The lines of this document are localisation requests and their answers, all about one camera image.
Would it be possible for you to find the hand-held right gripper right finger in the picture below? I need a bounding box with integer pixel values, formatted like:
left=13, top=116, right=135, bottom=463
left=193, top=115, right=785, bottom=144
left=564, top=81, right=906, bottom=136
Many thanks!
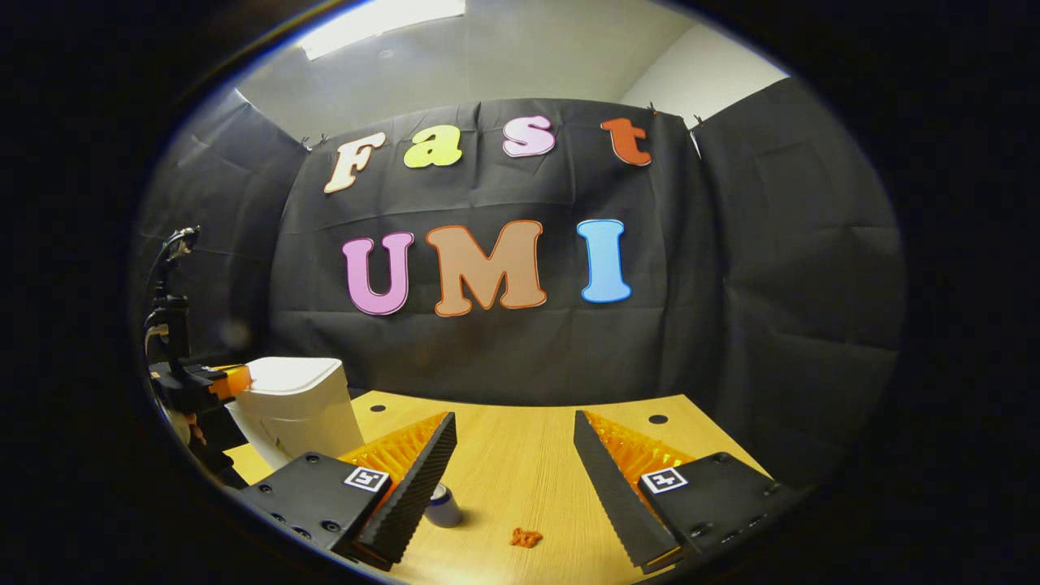
left=573, top=409, right=813, bottom=574

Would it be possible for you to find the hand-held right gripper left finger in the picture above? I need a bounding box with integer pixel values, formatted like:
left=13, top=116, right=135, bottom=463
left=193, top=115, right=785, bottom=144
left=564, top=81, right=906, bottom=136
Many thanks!
left=236, top=410, right=458, bottom=571

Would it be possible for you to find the white desktop garbage bin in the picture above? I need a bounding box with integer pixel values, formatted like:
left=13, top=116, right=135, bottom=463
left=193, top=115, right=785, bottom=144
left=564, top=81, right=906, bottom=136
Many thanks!
left=223, top=356, right=366, bottom=472

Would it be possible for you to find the wooden desktop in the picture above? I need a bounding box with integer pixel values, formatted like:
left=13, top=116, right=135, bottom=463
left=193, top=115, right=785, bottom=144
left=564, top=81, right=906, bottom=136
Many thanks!
left=219, top=390, right=773, bottom=585

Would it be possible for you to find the ceiling light panel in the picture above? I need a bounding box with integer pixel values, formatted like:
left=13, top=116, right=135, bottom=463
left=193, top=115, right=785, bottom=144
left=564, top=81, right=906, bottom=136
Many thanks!
left=297, top=0, right=468, bottom=62

